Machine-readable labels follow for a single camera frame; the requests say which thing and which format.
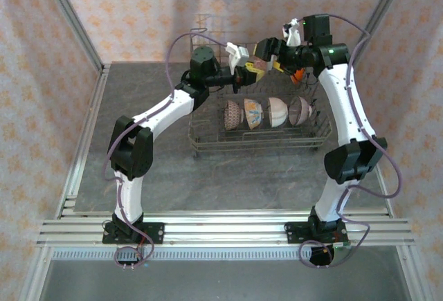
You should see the aluminium frame post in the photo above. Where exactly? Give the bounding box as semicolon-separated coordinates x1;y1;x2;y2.
345;0;413;70
37;0;105;73

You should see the plain cream bowl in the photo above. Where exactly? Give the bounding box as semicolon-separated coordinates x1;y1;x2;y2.
267;97;289;129

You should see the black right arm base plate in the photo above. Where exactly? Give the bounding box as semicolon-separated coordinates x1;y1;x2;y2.
284;221;349;246

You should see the brown white patterned bowl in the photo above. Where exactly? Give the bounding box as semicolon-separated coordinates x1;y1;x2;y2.
223;100;244;131

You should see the blue orange patterned bowl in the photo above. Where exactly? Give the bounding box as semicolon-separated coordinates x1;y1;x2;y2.
243;98;264;131

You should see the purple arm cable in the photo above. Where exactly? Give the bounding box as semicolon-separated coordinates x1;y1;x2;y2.
298;13;405;270
102;27;231;271

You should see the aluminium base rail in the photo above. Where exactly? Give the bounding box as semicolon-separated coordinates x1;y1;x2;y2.
36;212;416;248

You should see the grey slotted cable duct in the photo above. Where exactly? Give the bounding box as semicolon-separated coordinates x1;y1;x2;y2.
51;248;312;261

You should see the clear pink glass bowl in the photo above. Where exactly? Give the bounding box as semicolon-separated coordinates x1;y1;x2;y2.
288;95;314;126

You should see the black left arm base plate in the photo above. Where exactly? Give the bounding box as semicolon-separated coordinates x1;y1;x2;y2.
102;221;165;246

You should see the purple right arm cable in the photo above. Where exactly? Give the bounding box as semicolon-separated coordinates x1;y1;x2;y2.
298;13;405;270

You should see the grey wire dish rack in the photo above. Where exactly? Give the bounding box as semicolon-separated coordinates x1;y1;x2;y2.
188;13;333;158

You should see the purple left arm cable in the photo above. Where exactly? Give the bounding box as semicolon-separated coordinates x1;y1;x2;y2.
102;27;231;271

